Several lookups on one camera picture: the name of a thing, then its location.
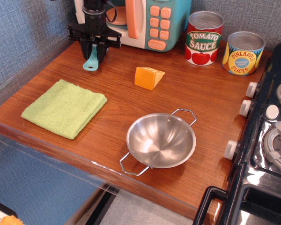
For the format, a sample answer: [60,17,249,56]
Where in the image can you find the teal toy microwave oven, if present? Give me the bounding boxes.
[74,0,192,53]

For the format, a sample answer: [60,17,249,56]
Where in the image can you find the green folded cloth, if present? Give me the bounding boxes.
[21,79,107,140]

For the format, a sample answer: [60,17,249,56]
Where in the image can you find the tomato sauce toy can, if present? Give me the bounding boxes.
[185,11,224,66]

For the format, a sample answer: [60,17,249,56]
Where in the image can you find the pineapple slices toy can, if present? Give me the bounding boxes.
[222,31,266,76]

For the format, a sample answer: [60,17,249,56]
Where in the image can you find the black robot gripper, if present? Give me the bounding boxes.
[67,0,121,63]

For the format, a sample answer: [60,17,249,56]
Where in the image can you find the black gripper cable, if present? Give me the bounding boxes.
[104,0,118,23]

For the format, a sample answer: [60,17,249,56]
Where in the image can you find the white stove knob lower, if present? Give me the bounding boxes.
[224,140,238,161]

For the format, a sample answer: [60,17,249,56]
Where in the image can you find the white stove knob middle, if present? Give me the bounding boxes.
[239,100,251,117]

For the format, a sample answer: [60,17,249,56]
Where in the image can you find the orange toy cheese wedge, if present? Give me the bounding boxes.
[134,67,165,90]

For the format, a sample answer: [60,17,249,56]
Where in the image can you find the white stove knob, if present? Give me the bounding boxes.
[239,100,251,117]
[246,82,258,98]
[224,140,238,161]

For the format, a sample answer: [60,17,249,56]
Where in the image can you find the white stove knob upper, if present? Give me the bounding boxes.
[246,82,258,98]

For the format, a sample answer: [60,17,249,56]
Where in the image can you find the steel bowl with wire handles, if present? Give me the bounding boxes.
[119,108,197,176]

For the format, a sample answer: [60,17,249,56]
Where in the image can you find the black toy stove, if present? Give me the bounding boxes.
[193,43,281,225]

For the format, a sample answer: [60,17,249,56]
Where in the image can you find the orange object bottom left corner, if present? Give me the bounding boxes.
[0,215,24,225]

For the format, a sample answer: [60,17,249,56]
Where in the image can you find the teal dish brush white bristles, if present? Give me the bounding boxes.
[83,44,99,71]

